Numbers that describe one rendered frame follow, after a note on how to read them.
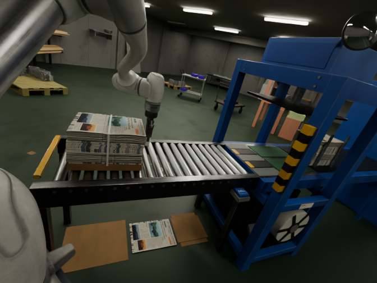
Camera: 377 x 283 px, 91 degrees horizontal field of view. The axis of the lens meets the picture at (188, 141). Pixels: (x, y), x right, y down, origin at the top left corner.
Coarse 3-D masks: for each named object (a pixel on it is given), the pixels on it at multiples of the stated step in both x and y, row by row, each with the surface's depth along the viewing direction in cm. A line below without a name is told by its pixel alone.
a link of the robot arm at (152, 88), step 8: (152, 72) 100; (144, 80) 101; (152, 80) 98; (160, 80) 99; (144, 88) 100; (152, 88) 99; (160, 88) 101; (144, 96) 103; (152, 96) 101; (160, 96) 103
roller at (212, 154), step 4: (208, 148) 161; (208, 152) 159; (212, 152) 155; (212, 156) 153; (216, 156) 150; (216, 160) 147; (220, 160) 145; (220, 164) 142; (224, 164) 141; (224, 168) 137; (228, 168) 136; (228, 172) 132; (232, 172) 132
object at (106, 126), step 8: (112, 120) 110; (104, 128) 98; (112, 128) 100; (104, 136) 94; (112, 136) 95; (104, 144) 95; (112, 144) 97; (104, 152) 97; (112, 152) 98; (104, 160) 99; (112, 160) 100
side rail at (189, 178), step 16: (176, 176) 113; (192, 176) 116; (208, 176) 120; (224, 176) 125; (240, 176) 130; (256, 176) 135; (32, 192) 81; (48, 192) 84; (64, 192) 87; (80, 192) 90; (96, 192) 93; (112, 192) 96; (128, 192) 100; (144, 192) 104; (160, 192) 108; (176, 192) 112; (192, 192) 117; (208, 192) 122; (224, 192) 128
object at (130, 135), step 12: (120, 120) 112; (132, 120) 117; (120, 132) 98; (132, 132) 100; (144, 132) 104; (120, 144) 98; (132, 144) 100; (144, 144) 102; (120, 156) 101; (132, 156) 103
